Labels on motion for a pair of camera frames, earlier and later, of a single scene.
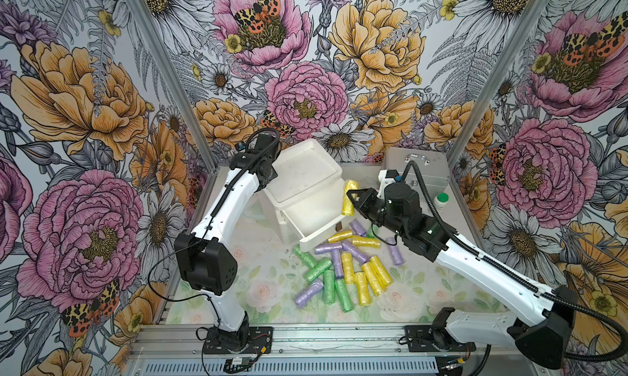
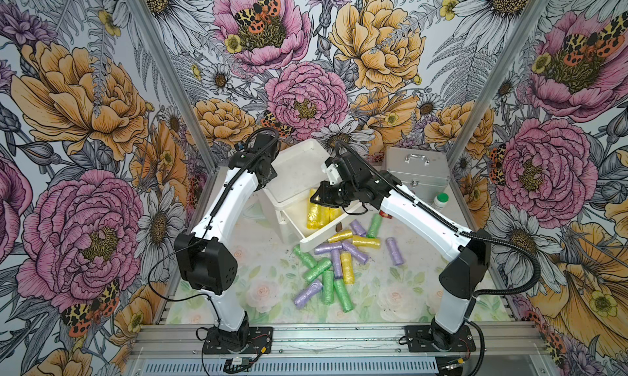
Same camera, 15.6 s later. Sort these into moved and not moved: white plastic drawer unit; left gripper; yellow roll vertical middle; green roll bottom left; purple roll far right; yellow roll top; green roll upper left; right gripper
Moved: yellow roll top; right gripper
Not moved: green roll upper left; left gripper; green roll bottom left; white plastic drawer unit; purple roll far right; yellow roll vertical middle
